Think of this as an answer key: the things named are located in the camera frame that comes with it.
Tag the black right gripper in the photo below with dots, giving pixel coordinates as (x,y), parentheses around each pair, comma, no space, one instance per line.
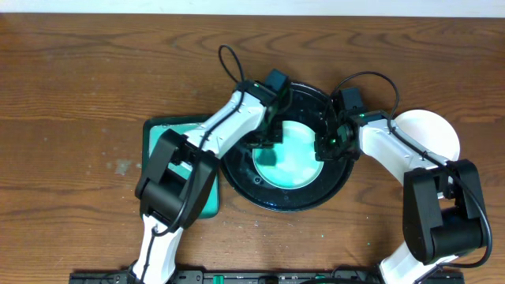
(323,154)

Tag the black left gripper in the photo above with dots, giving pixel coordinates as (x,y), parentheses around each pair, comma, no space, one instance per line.
(264,139)

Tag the dark green sponge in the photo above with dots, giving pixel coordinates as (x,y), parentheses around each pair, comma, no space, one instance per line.
(266,157)

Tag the mint green plate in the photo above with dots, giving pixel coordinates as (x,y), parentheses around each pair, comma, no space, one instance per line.
(296,164)

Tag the white plate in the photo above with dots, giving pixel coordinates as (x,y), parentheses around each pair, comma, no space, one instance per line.
(431,131)

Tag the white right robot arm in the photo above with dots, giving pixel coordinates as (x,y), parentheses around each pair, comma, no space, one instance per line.
(444,221)

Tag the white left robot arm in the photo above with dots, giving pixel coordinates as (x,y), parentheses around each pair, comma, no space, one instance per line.
(177,179)

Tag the round black tray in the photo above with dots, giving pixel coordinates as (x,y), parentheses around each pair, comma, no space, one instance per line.
(237,164)

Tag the green rectangular soap tray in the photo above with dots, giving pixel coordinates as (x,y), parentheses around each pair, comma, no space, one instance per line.
(153,129)

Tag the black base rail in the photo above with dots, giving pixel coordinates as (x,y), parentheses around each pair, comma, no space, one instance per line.
(202,277)

